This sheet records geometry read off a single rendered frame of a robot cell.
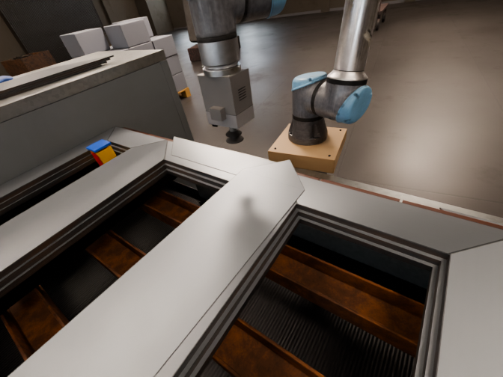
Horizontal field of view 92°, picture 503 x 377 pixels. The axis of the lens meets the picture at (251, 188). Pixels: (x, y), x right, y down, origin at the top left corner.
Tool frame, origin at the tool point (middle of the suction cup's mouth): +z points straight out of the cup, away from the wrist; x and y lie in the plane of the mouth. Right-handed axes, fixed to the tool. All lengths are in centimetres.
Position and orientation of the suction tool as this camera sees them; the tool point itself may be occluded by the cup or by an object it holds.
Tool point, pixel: (234, 139)
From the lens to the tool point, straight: 59.3
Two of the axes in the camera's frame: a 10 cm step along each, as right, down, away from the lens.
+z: 1.2, 7.7, 6.2
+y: 8.2, 2.7, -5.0
